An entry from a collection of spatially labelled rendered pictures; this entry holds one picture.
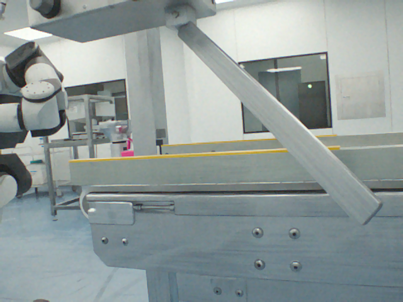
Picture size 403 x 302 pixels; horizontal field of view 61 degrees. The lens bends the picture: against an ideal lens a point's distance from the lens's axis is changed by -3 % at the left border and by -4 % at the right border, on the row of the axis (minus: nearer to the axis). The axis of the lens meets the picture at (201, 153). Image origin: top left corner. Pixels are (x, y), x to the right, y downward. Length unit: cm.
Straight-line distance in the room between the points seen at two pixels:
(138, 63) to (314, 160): 55
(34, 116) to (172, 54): 527
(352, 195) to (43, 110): 80
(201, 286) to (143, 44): 50
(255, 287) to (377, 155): 22
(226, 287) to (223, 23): 562
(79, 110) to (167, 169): 405
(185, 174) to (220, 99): 539
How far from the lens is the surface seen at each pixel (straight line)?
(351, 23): 585
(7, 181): 128
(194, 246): 43
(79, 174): 49
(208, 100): 584
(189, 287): 50
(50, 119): 97
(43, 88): 96
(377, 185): 39
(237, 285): 47
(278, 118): 30
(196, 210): 41
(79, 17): 46
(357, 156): 37
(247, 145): 66
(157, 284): 83
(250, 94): 33
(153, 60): 77
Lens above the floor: 101
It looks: 4 degrees down
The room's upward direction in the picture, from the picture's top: 5 degrees counter-clockwise
